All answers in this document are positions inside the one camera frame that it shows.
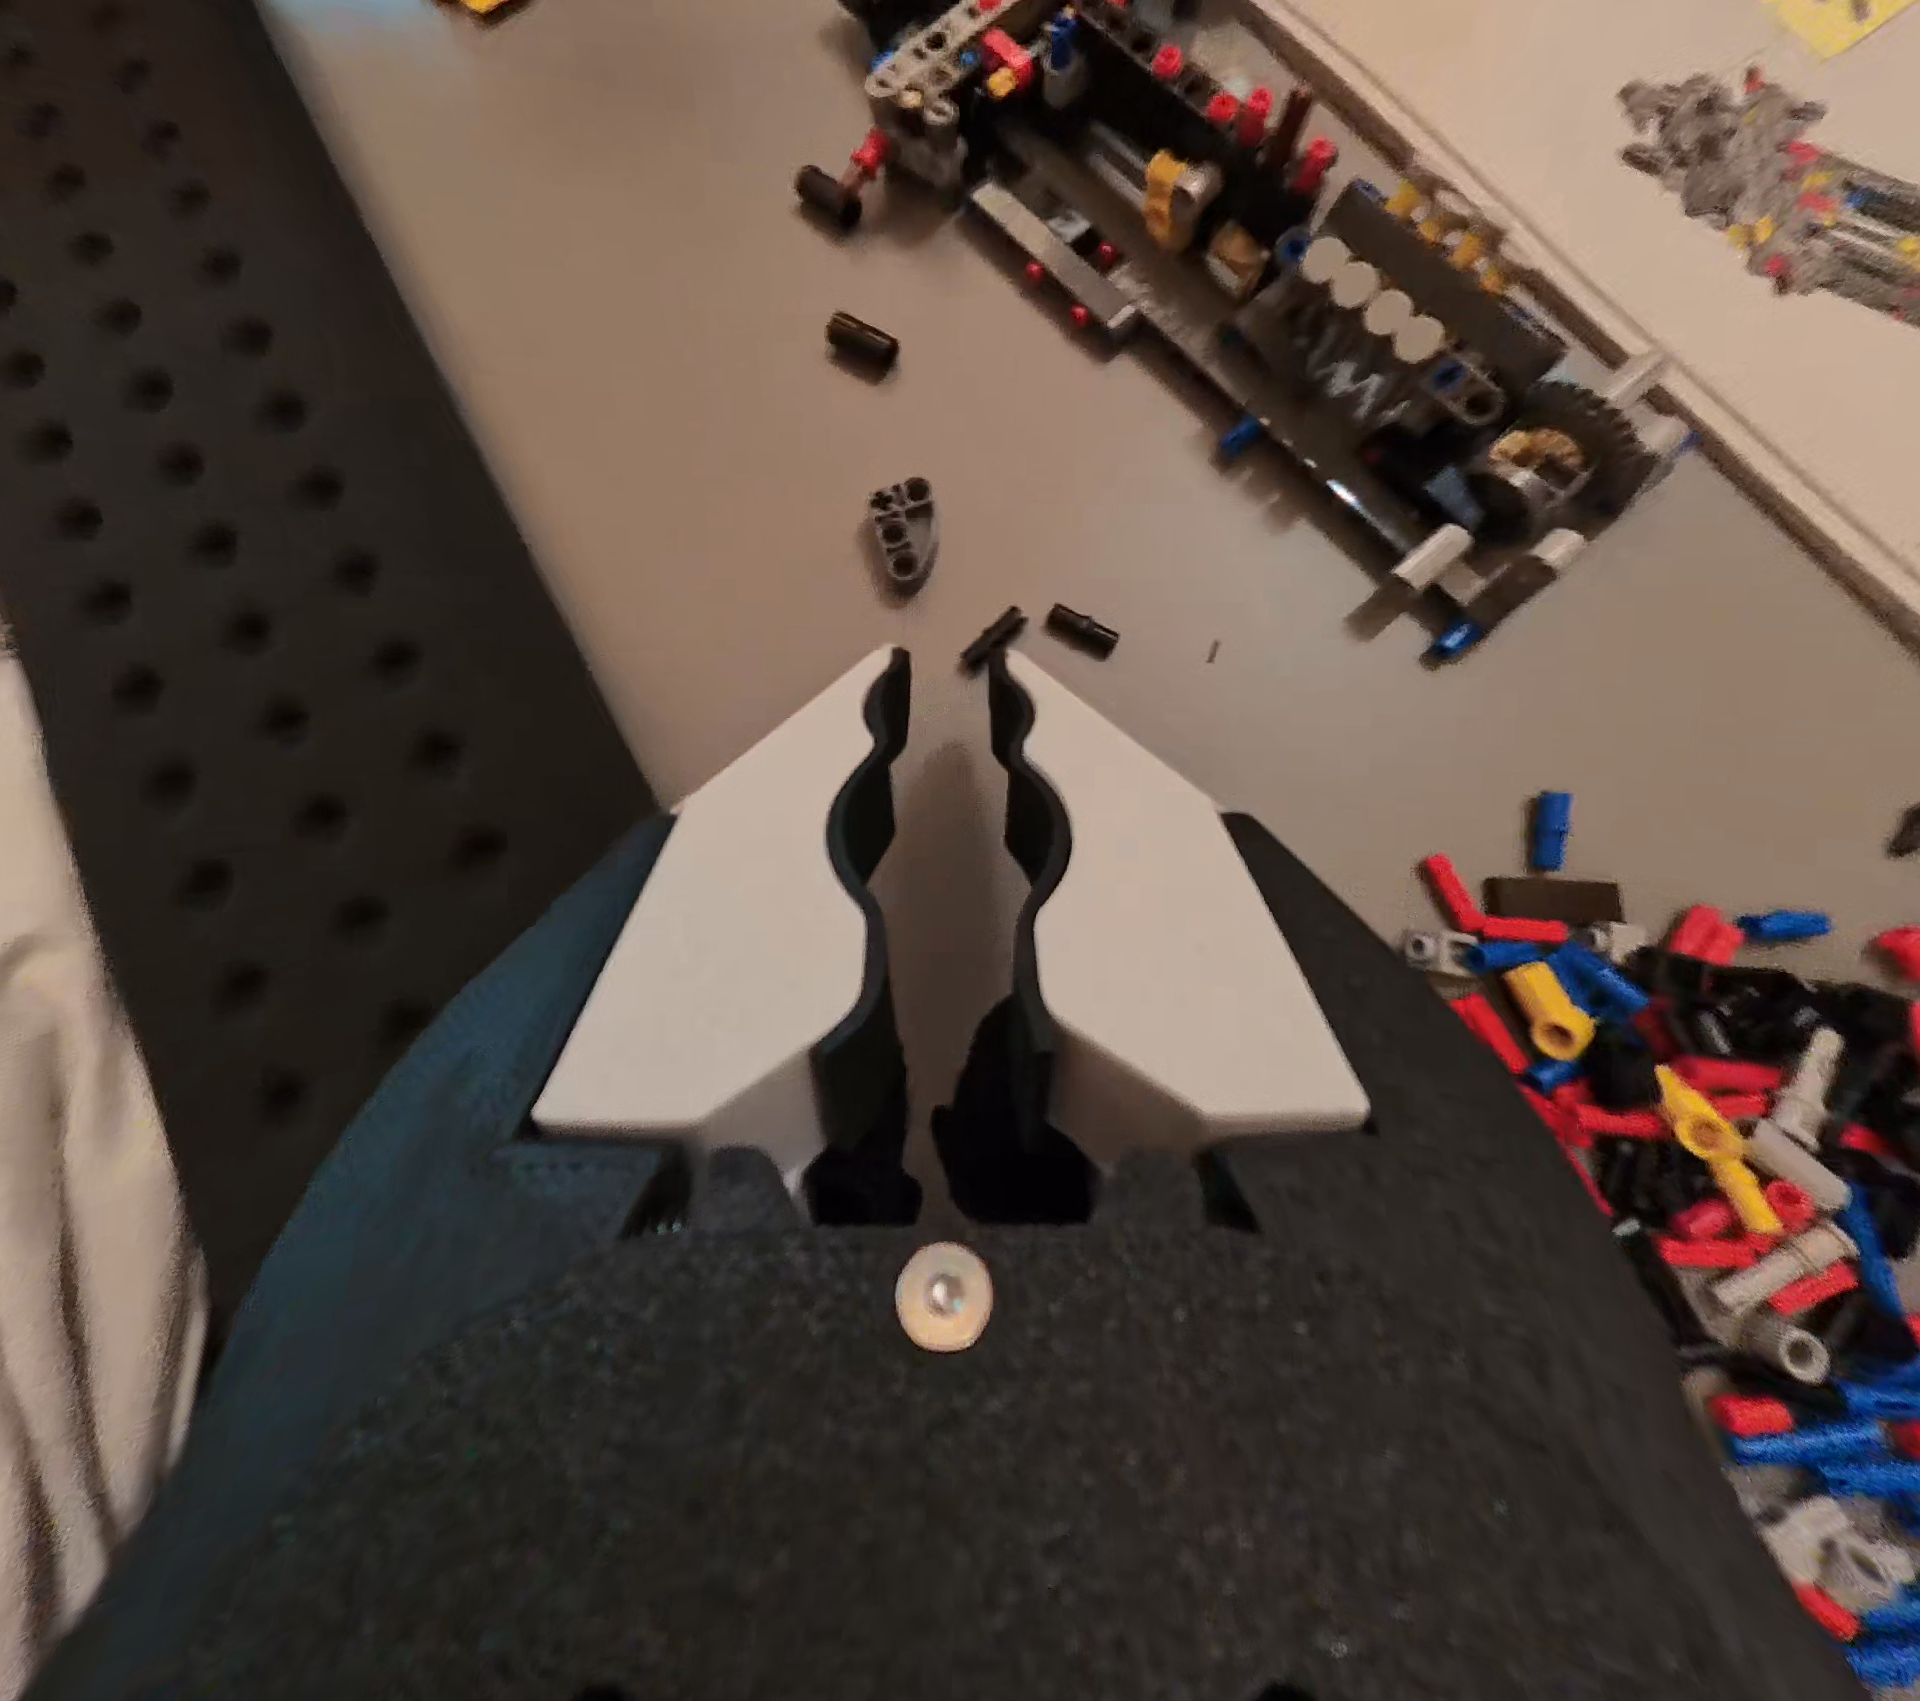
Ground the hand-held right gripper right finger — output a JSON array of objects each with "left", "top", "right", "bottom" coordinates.
[{"left": 933, "top": 647, "right": 1375, "bottom": 1227}]

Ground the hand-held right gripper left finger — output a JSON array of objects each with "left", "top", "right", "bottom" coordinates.
[{"left": 533, "top": 643, "right": 925, "bottom": 1227}]

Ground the pile of small lego pins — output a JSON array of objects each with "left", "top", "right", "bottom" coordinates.
[{"left": 1403, "top": 787, "right": 1920, "bottom": 1701}]

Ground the lego chassis assembly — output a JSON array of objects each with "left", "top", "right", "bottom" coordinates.
[{"left": 793, "top": 0, "right": 1700, "bottom": 669}]

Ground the lego instruction booklet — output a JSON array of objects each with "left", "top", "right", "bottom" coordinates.
[{"left": 1035, "top": 0, "right": 1920, "bottom": 647}]

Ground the black perforated pad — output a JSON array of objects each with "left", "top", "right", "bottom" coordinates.
[{"left": 0, "top": 0, "right": 667, "bottom": 1329}]

